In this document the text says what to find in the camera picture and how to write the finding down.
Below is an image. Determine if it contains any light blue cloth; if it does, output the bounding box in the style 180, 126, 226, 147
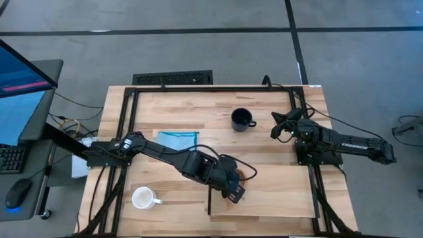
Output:
155, 131, 200, 153

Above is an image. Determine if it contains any white mug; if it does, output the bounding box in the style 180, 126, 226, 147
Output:
131, 186, 163, 210

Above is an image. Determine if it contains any grey side desk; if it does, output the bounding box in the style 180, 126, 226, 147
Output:
0, 59, 64, 221

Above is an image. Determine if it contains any black mug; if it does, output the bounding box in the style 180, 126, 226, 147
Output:
230, 107, 257, 133

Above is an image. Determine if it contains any black aluminium table frame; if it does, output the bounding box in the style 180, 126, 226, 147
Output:
79, 85, 361, 238

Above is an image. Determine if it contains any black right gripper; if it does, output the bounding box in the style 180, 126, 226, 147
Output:
270, 108, 307, 140

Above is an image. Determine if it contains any black keyboard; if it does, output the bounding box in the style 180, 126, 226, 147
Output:
0, 144, 26, 175

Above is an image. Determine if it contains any grey stand with cables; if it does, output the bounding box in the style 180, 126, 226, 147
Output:
391, 114, 423, 148

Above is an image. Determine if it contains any brown wooden cup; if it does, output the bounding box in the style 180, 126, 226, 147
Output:
236, 168, 250, 191

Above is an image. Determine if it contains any yellow cable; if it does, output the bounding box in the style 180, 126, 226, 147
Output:
58, 118, 81, 138

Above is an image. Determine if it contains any computer monitor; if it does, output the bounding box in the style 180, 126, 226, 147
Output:
0, 39, 59, 146

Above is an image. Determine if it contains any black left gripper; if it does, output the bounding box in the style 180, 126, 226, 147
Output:
214, 157, 247, 204

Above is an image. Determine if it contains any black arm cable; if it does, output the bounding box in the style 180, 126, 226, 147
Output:
262, 75, 386, 143

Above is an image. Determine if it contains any white box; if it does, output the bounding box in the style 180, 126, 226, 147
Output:
71, 137, 97, 179

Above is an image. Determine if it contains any light wooden board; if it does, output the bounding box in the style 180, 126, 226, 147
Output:
208, 161, 321, 219

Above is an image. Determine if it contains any thin black cable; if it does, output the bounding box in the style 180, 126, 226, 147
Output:
54, 91, 104, 110

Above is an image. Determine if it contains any black computer mouse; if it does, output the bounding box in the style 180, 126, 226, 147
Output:
5, 178, 33, 210

